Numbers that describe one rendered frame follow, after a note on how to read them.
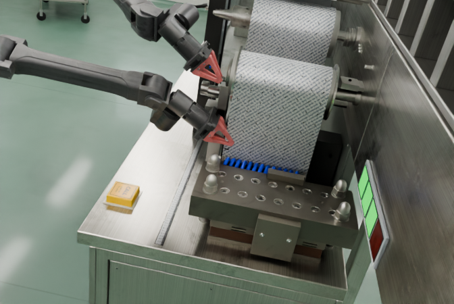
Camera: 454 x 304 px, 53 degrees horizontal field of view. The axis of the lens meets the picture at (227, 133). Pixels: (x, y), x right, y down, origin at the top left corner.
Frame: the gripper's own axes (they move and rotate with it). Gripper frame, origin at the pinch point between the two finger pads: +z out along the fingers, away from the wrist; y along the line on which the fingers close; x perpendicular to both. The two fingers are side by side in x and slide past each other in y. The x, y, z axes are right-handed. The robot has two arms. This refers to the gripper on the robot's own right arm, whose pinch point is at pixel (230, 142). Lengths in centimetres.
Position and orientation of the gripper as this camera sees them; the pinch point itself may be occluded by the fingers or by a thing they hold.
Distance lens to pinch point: 121.5
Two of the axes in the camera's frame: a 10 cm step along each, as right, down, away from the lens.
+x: 6.1, -6.5, -4.5
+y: -1.4, 4.7, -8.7
